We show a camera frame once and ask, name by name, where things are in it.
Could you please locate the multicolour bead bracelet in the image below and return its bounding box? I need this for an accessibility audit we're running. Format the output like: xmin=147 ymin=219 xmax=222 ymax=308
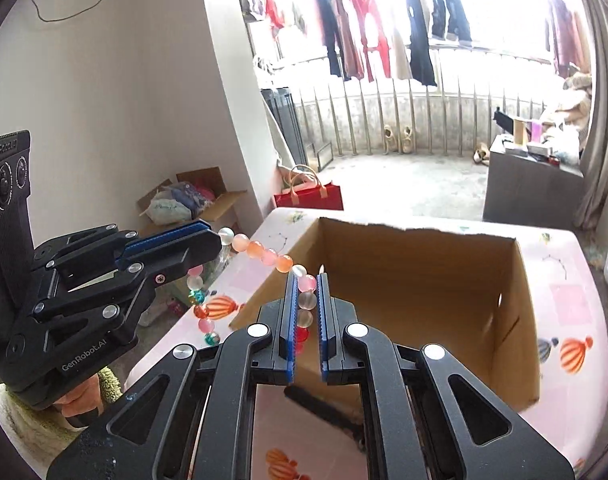
xmin=186 ymin=226 xmax=318 ymax=356

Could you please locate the person's left hand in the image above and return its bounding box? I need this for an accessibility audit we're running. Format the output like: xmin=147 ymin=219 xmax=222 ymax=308
xmin=54 ymin=375 xmax=103 ymax=418

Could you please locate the small cardboard box with clutter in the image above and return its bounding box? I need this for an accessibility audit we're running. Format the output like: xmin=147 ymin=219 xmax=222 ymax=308
xmin=137 ymin=167 xmax=246 ymax=236

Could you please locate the pink patterned table cover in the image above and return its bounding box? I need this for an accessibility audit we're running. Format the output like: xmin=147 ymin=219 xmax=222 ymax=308
xmin=123 ymin=206 xmax=608 ymax=480

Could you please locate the red gift bag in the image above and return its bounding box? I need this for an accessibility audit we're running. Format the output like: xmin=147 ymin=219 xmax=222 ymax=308
xmin=274 ymin=165 xmax=344 ymax=210

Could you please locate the large open cardboard box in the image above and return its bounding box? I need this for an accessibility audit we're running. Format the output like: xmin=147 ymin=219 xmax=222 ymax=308
xmin=253 ymin=214 xmax=540 ymax=412

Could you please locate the metal balcony railing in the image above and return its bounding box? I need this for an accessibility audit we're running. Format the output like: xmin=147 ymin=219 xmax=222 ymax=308
xmin=262 ymin=80 xmax=546 ymax=162

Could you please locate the grey cabinet on balcony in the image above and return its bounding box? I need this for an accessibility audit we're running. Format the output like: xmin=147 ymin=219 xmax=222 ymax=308
xmin=483 ymin=136 xmax=585 ymax=230

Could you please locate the dark navy hanging garment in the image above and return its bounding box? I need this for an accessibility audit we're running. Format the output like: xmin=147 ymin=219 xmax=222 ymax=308
xmin=406 ymin=0 xmax=436 ymax=87

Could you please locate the red hanging garment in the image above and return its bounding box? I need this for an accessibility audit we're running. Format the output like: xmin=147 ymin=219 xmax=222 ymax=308
xmin=350 ymin=0 xmax=392 ymax=82

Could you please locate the grey curtain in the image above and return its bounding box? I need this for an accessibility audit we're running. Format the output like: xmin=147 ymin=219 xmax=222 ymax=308
xmin=575 ymin=0 xmax=608 ymax=230

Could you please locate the black hanging jacket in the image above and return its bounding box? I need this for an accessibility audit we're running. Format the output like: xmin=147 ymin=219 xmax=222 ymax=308
xmin=431 ymin=0 xmax=472 ymax=47

